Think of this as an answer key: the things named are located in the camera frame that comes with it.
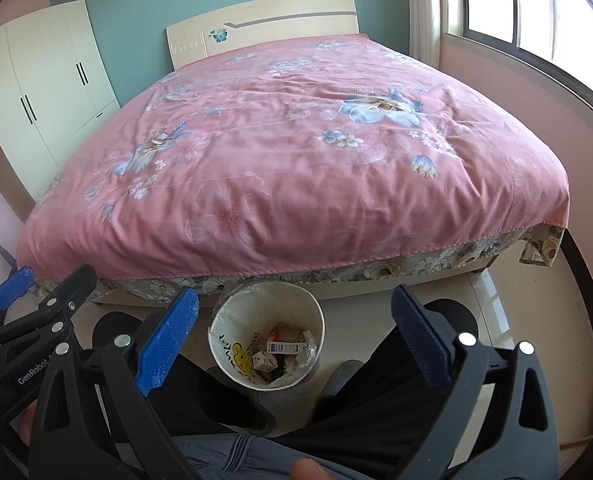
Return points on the cream wooden bed headboard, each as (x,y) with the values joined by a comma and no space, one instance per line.
(276,20)

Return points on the dark shoe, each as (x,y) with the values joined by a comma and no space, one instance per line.
(259,420)

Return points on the beige printed packet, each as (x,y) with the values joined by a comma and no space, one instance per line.
(281,332)

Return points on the clear plastic bin liner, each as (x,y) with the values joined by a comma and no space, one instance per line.
(309,355)

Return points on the navy and white box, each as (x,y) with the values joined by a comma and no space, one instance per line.
(281,346)

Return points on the cream curtain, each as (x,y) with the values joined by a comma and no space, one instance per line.
(429,10)

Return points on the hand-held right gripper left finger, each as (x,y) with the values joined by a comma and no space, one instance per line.
(169,340)

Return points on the person's right hand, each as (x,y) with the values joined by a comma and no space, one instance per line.
(312,471)

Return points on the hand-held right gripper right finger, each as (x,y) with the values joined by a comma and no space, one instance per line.
(419,335)

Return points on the dark brown door frame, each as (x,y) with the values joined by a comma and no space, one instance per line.
(583,300)

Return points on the grey slipper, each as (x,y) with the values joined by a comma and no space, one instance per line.
(341,377)

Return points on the white smiley face waste bin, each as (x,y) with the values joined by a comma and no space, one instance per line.
(236,310)

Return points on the small cream box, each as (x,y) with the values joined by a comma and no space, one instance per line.
(264,361)

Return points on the grey zip jacket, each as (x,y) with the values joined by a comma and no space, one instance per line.
(226,460)

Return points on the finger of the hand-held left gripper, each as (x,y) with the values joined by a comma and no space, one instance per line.
(76,285)
(11,285)

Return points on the grey floral bed sheet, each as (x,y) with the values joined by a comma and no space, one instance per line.
(166,287)

